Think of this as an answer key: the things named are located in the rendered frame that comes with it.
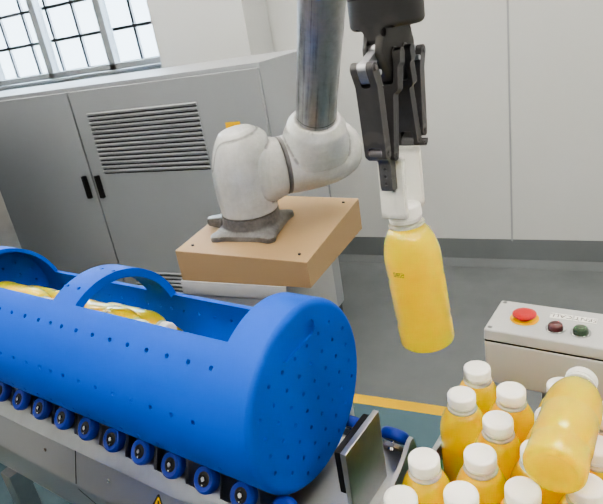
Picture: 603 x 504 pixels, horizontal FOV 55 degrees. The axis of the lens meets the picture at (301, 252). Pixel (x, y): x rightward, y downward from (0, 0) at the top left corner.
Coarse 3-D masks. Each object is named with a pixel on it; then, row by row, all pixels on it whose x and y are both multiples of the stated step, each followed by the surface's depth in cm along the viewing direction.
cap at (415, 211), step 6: (408, 204) 65; (414, 204) 64; (420, 204) 65; (414, 210) 64; (420, 210) 64; (414, 216) 64; (420, 216) 64; (390, 222) 65; (396, 222) 64; (402, 222) 64; (408, 222) 64; (414, 222) 64
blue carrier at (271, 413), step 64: (0, 256) 131; (0, 320) 105; (64, 320) 95; (128, 320) 88; (192, 320) 115; (256, 320) 78; (320, 320) 84; (64, 384) 95; (128, 384) 84; (192, 384) 77; (256, 384) 72; (320, 384) 85; (192, 448) 80; (256, 448) 74; (320, 448) 87
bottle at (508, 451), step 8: (480, 432) 77; (480, 440) 76; (488, 440) 74; (496, 440) 74; (504, 440) 74; (512, 440) 74; (496, 448) 74; (504, 448) 74; (512, 448) 74; (504, 456) 74; (512, 456) 74; (504, 464) 74; (512, 464) 74; (504, 472) 74
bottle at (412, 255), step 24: (408, 240) 64; (432, 240) 65; (408, 264) 64; (432, 264) 65; (408, 288) 66; (432, 288) 65; (408, 312) 67; (432, 312) 66; (408, 336) 68; (432, 336) 67
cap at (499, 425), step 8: (488, 416) 76; (496, 416) 75; (504, 416) 75; (488, 424) 74; (496, 424) 74; (504, 424) 74; (512, 424) 74; (488, 432) 74; (496, 432) 73; (504, 432) 73; (512, 432) 74
